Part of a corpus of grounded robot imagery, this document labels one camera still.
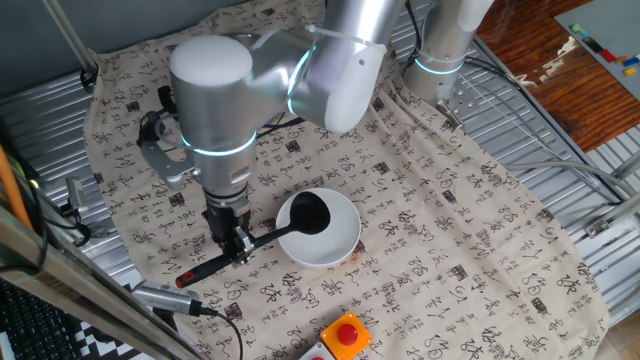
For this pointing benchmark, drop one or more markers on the white ceramic bowl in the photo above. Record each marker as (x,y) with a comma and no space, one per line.
(325,250)

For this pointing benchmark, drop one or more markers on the yellow block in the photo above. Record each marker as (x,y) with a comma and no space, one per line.
(629,71)

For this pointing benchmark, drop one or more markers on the orange rod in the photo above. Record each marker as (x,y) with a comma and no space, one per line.
(12,190)

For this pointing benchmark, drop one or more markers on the white camera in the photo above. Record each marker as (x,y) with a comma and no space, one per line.
(77,192)

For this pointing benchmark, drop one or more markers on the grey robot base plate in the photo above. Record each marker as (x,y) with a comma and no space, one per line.
(467,102)

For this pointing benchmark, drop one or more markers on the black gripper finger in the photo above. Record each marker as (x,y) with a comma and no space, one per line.
(226,251)
(243,244)

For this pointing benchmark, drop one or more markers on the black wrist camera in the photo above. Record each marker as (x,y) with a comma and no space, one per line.
(149,129)

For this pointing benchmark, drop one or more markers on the white sheet with black marker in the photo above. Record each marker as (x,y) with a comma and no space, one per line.
(105,347)

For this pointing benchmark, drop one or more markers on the silver profile rail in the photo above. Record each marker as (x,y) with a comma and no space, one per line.
(627,165)
(615,212)

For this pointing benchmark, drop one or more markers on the black pole clamp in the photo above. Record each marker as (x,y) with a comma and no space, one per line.
(89,80)

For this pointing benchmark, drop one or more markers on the orange emergency stop box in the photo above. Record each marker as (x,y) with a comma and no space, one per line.
(345,335)

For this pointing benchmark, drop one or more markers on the grey ridged camera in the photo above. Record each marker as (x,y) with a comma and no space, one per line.
(165,296)

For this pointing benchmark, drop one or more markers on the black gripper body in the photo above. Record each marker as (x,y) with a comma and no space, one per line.
(225,222)

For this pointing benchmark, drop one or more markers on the blue block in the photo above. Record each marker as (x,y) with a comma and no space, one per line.
(631,61)

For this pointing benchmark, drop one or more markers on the green block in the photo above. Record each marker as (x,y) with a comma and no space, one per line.
(576,28)

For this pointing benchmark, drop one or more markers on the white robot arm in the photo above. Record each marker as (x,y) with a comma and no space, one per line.
(215,110)

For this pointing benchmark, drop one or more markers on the grey metal pole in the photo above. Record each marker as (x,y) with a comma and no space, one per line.
(70,35)

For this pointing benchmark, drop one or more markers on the black block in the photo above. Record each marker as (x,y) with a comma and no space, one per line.
(592,45)

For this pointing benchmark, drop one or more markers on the black silver camera mount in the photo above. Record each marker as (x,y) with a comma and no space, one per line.
(75,220)

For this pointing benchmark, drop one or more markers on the grey box red mushroom button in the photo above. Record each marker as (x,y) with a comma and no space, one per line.
(317,352)

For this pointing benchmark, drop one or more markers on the grey board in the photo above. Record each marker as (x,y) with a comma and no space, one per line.
(610,25)

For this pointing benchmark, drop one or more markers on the red block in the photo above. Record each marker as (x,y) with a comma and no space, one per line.
(607,55)

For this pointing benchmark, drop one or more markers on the silver camera bracket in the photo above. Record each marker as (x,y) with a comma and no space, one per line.
(165,167)

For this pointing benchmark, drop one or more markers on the black keyboard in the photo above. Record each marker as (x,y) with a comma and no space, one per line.
(35,325)

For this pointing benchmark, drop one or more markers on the beige calligraphy print tablecloth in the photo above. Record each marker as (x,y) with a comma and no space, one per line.
(450,250)

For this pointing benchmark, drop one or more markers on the dark camera stand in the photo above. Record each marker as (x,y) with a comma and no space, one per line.
(165,320)

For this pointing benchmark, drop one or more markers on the aluminium frame bar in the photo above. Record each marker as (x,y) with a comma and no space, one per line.
(75,285)

